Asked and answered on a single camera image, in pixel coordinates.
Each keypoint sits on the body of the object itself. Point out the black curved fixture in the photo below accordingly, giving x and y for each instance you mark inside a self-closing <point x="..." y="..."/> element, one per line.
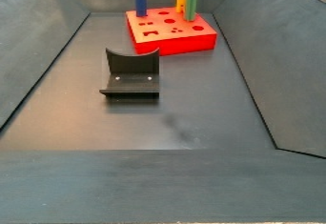
<point x="133" y="73"/>

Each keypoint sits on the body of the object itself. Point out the red block with shaped holes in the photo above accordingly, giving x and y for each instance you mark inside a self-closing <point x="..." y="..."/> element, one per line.
<point x="165" y="32"/>

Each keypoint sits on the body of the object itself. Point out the green star peg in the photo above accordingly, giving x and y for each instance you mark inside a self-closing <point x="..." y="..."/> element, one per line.
<point x="189" y="10"/>

